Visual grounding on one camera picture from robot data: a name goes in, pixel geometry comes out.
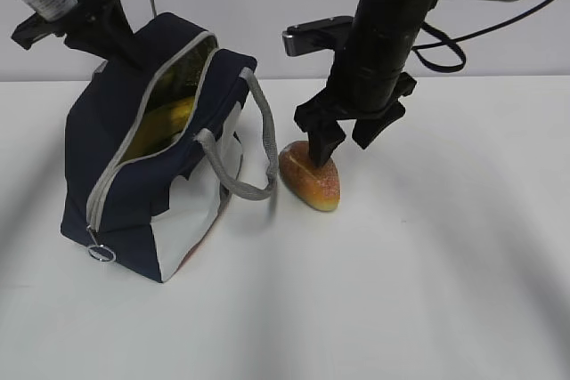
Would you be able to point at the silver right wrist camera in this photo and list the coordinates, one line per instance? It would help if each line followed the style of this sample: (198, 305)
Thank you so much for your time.
(319, 35)

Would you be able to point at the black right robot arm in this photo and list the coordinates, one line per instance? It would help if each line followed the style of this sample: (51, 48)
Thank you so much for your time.
(383, 34)

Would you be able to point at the navy white lunch bag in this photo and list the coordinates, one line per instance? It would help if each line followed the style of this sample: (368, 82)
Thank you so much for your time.
(146, 204)

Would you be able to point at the yellow banana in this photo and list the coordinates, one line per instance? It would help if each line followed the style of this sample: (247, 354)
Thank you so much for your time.
(169, 119)

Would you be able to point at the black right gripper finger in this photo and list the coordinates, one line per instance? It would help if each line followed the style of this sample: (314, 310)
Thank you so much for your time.
(366, 130)
(324, 138)

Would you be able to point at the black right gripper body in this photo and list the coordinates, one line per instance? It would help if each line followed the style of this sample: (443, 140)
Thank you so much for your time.
(354, 92)

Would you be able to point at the brown bread roll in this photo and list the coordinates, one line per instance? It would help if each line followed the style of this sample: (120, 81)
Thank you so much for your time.
(318, 187)

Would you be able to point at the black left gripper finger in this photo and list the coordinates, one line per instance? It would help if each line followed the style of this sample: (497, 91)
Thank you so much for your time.
(107, 34)

